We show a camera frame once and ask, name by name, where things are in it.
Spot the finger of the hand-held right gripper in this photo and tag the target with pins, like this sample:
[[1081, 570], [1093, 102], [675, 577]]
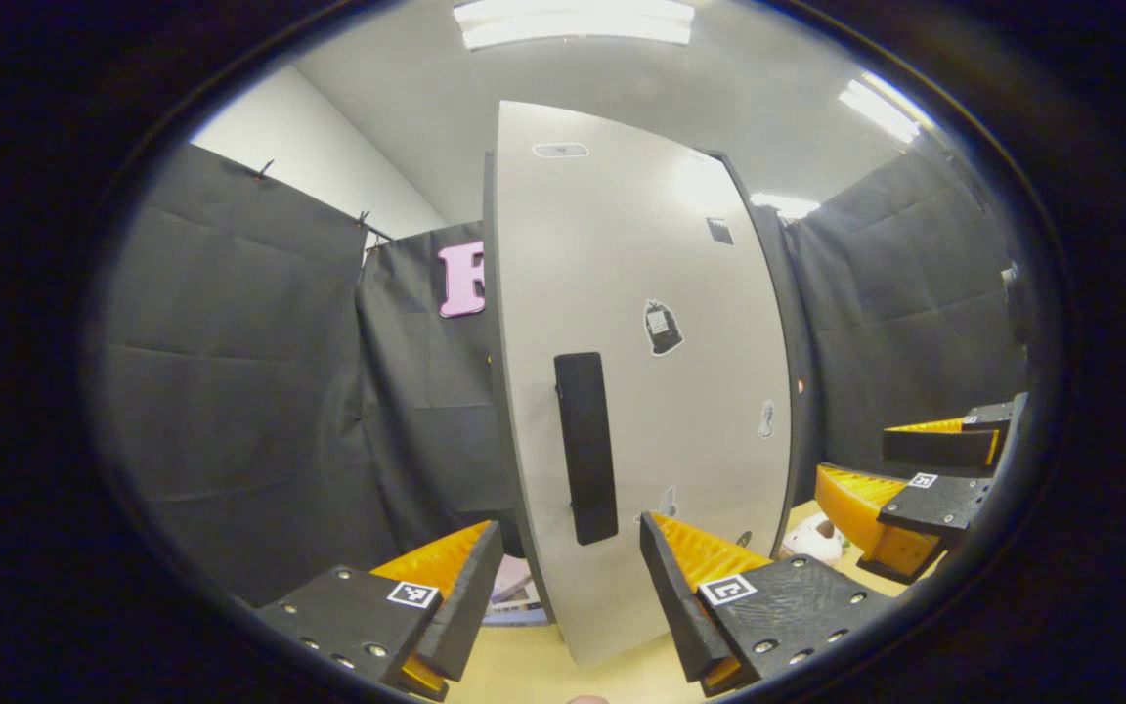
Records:
[[934, 448], [939, 504]]

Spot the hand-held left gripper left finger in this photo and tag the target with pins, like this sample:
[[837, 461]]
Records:
[[470, 611]]

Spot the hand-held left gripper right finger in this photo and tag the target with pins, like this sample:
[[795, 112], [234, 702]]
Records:
[[675, 611]]

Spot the beige cabinet door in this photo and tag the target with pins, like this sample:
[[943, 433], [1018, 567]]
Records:
[[622, 244]]

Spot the blue book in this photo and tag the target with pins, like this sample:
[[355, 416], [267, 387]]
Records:
[[519, 618]]

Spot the pink book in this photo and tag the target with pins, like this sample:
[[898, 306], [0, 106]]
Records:
[[509, 579]]

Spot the white dark book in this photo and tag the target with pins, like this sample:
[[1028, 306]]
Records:
[[527, 597]]

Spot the pink white plush toy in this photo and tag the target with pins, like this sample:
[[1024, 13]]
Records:
[[812, 543]]

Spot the long ceiling light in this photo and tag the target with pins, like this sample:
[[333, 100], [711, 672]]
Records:
[[881, 110]]

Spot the small ceiling light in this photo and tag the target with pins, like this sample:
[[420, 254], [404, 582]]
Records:
[[786, 205]]

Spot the black backdrop cloth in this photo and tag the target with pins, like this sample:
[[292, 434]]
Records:
[[250, 391]]

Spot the large ceiling light panel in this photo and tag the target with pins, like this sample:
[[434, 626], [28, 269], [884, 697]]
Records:
[[573, 24]]

